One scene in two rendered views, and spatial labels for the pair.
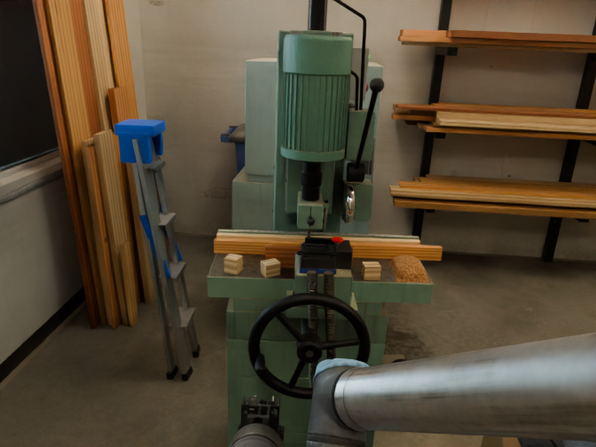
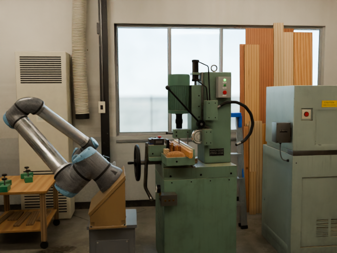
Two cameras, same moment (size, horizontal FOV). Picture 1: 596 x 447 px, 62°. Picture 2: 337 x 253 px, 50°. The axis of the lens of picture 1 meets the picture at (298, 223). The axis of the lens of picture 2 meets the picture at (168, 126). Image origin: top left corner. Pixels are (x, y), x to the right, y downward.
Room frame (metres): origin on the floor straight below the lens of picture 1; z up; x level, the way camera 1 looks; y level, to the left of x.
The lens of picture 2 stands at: (0.77, -2.89, 1.36)
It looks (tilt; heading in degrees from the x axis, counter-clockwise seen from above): 5 degrees down; 80
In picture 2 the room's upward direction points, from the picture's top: straight up
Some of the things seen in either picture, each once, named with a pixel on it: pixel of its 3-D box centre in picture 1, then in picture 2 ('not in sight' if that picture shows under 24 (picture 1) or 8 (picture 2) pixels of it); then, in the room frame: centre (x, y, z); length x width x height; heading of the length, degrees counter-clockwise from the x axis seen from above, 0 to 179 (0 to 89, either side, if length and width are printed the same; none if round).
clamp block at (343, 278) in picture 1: (321, 279); (156, 149); (1.15, -0.07, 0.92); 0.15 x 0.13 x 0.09; 91
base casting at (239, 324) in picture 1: (304, 280); (193, 166); (1.46, -0.03, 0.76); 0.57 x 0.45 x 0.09; 1
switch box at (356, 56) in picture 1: (356, 74); (223, 87); (1.66, -0.17, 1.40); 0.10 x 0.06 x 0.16; 1
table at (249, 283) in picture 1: (319, 280); (166, 154); (1.23, -0.07, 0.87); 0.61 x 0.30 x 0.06; 91
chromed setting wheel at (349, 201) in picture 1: (348, 204); (198, 136); (1.47, -0.15, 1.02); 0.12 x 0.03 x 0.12; 1
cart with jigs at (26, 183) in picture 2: not in sight; (23, 204); (-0.03, 0.65, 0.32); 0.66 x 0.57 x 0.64; 87
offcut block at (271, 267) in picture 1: (270, 267); not in sight; (1.20, 0.07, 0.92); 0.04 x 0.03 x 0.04; 121
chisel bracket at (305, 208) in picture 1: (309, 212); (181, 134); (1.36, -0.03, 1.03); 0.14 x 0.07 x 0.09; 1
